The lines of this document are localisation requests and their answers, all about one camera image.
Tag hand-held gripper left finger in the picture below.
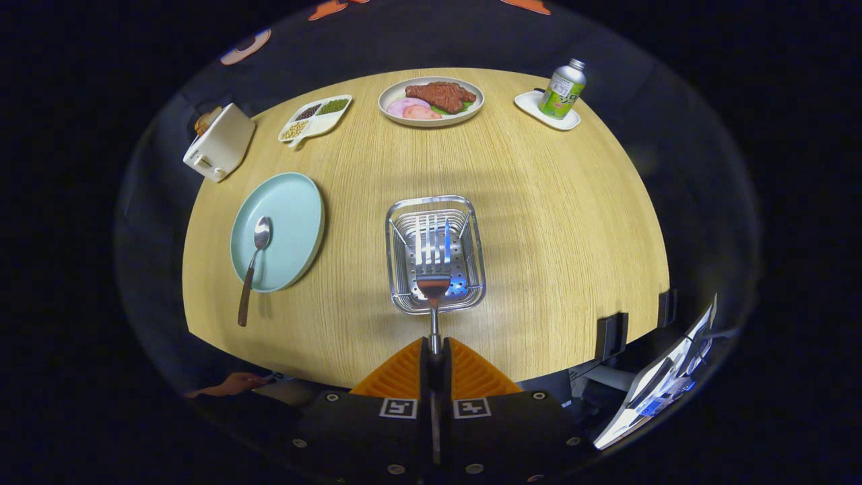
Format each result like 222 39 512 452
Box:
286 337 432 485

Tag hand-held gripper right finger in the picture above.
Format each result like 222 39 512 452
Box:
441 337 588 485

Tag steel fork with brown handle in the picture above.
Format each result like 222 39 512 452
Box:
413 214 453 467

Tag steel spoon with brown handle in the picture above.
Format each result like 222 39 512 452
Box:
237 216 273 328

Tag large black table clamp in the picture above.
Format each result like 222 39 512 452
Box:
596 312 630 362

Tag light blue round plate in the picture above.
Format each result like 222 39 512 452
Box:
230 172 326 294

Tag beige round dinner plate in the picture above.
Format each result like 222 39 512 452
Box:
378 76 485 129

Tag pale pink ham slice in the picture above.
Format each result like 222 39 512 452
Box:
387 97 432 118

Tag white divided snack dish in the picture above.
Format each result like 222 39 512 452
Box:
278 94 353 150

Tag brown grilled steak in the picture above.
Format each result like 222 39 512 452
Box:
405 82 477 114

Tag white oval coaster dish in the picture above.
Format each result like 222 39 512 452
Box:
515 90 581 131

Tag white toaster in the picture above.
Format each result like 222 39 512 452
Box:
183 102 257 183

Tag green label metal bottle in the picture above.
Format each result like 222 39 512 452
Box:
538 58 587 121

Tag brown toast slices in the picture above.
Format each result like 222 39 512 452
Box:
194 105 224 136

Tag steel wire cutlery basket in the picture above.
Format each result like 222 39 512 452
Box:
385 195 487 316

